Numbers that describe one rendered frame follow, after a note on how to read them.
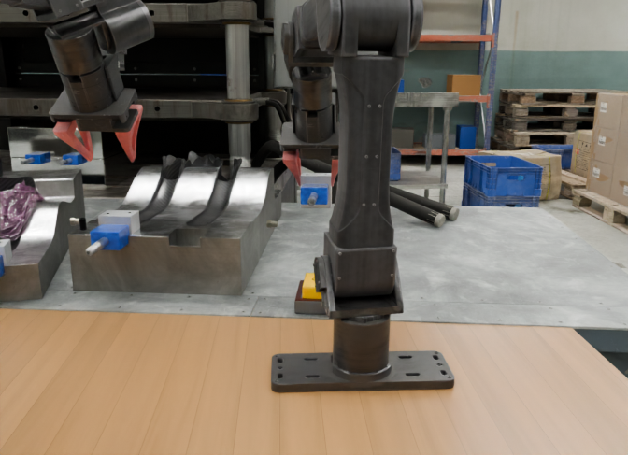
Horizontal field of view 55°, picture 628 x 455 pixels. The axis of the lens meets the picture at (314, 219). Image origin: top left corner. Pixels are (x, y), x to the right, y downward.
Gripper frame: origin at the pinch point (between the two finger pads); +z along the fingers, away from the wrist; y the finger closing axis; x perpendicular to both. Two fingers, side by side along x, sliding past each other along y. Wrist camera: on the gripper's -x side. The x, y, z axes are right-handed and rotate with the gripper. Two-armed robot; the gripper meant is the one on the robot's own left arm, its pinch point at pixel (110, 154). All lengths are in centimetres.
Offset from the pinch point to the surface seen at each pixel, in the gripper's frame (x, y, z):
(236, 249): 8.0, -18.5, 11.0
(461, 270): -1, -54, 24
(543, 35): -612, -256, 294
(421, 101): -308, -83, 191
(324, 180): -7.3, -30.6, 10.5
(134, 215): 3.9, -2.5, 8.4
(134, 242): 7.7, -3.1, 10.3
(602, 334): 18, -69, 15
